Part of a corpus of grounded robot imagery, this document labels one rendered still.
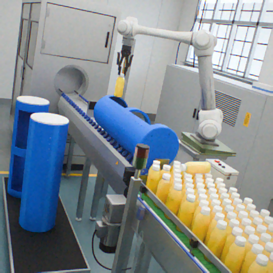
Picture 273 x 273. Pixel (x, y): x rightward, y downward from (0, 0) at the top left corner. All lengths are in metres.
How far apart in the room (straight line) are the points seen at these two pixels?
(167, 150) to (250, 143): 1.63
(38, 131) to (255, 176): 2.31
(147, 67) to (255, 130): 4.43
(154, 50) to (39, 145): 5.45
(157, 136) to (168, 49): 5.81
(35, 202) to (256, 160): 2.23
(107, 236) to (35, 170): 0.88
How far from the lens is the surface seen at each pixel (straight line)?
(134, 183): 1.62
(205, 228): 1.58
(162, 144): 2.16
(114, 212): 1.92
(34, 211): 2.79
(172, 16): 7.84
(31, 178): 2.69
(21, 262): 2.57
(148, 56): 7.67
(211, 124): 2.44
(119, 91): 2.76
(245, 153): 3.73
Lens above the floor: 1.71
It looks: 16 degrees down
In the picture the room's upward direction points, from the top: 12 degrees clockwise
